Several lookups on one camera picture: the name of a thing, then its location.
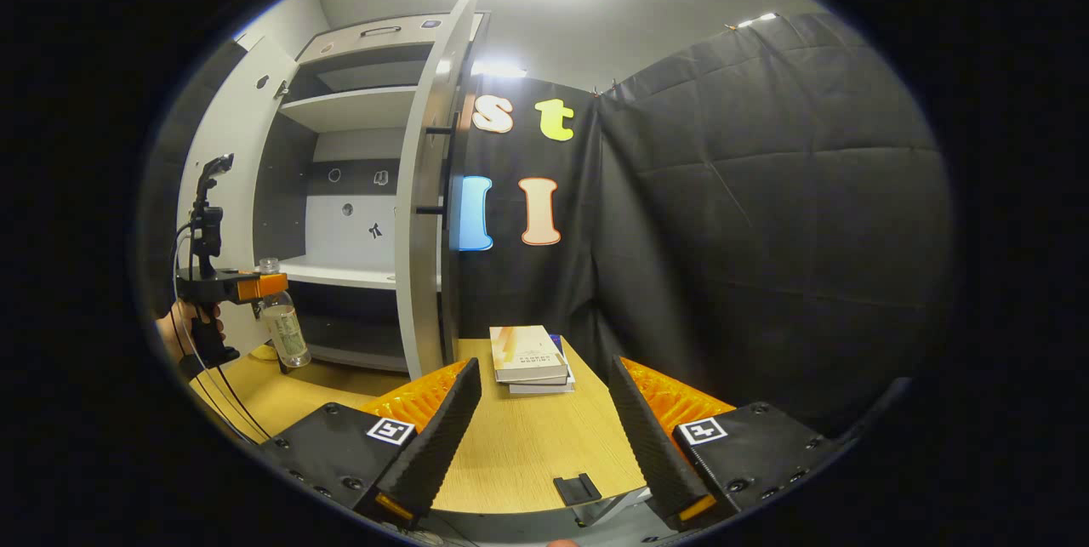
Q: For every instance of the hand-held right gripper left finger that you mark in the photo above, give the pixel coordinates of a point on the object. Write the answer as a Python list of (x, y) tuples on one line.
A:
[(447, 436)]

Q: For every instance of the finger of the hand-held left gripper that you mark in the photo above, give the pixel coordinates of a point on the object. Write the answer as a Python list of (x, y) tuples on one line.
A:
[(264, 286)]

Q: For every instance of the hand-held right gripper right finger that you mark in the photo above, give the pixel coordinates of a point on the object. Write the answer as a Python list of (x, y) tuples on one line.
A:
[(647, 445)]

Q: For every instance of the clear plastic bottle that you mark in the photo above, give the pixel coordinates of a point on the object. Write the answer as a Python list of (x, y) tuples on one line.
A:
[(287, 330)]

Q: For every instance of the grey cabinet door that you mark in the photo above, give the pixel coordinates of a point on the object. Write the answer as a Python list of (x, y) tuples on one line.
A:
[(421, 258), (238, 156)]

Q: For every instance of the grey cabinet with shelves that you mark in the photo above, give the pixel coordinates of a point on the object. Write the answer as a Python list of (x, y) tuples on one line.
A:
[(349, 109)]

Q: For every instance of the white book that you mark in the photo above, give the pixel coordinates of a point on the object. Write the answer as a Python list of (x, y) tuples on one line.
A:
[(544, 389)]

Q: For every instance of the beige cover book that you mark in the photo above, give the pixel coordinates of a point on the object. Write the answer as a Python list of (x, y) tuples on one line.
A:
[(527, 353)]

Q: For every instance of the black backdrop cloth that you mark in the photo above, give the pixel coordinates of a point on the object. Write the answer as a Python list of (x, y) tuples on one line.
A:
[(766, 215)]

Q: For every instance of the ceiling light panel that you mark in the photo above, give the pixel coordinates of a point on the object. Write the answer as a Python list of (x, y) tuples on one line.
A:
[(757, 20), (498, 70)]

